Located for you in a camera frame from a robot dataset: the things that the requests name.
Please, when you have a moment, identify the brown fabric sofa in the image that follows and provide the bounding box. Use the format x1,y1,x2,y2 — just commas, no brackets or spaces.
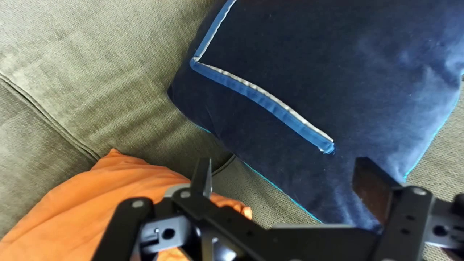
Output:
0,0,464,261

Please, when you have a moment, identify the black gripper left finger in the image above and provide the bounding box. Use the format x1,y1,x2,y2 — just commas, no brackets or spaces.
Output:
92,156,273,261

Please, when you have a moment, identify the orange pillow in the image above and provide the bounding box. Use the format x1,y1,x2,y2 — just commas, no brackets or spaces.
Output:
0,146,254,261

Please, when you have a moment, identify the dark pillow with light piping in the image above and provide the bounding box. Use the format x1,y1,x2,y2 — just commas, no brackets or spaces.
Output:
166,0,464,231

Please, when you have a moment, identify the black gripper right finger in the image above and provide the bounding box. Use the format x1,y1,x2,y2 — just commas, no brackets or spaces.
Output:
352,154,464,261

